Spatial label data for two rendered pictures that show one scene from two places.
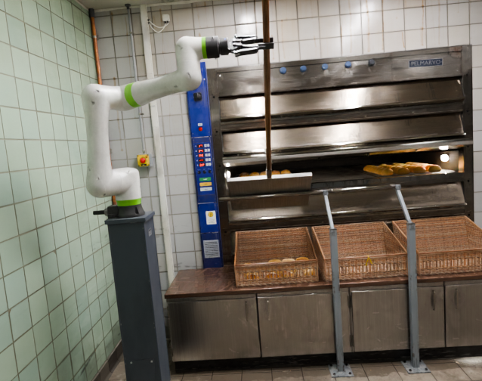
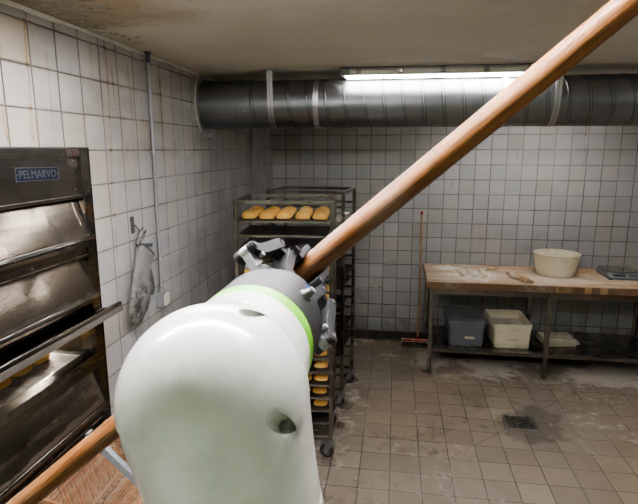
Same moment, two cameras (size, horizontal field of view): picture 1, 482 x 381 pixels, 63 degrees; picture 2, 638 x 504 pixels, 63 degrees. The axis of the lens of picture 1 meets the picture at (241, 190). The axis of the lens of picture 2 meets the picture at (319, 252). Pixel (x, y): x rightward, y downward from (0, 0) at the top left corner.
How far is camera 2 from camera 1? 187 cm
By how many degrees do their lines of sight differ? 83
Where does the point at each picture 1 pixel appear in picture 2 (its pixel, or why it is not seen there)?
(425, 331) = not seen: outside the picture
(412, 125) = (32, 295)
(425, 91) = (44, 227)
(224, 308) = not seen: outside the picture
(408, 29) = (10, 105)
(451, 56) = (67, 164)
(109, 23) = not seen: outside the picture
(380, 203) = (2, 473)
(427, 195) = (62, 413)
